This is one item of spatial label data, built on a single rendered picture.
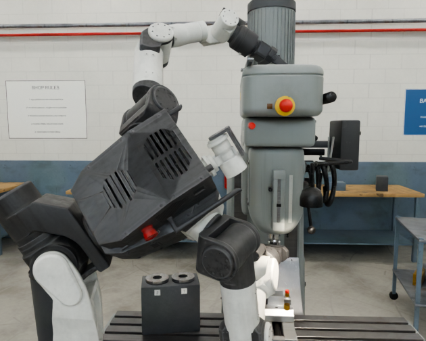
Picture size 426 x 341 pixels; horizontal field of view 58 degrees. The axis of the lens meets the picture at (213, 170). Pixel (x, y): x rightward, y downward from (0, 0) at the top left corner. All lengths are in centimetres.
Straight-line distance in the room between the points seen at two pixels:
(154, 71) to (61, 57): 510
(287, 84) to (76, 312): 86
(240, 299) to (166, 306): 61
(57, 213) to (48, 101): 532
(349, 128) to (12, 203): 128
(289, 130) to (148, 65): 50
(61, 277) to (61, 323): 12
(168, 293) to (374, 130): 485
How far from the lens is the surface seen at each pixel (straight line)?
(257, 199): 138
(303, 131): 134
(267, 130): 132
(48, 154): 629
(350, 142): 171
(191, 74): 572
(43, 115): 629
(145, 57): 120
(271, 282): 123
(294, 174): 138
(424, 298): 373
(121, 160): 89
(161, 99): 105
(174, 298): 154
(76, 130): 609
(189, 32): 134
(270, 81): 123
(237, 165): 103
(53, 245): 102
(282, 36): 166
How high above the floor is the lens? 170
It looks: 6 degrees down
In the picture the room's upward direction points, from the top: straight up
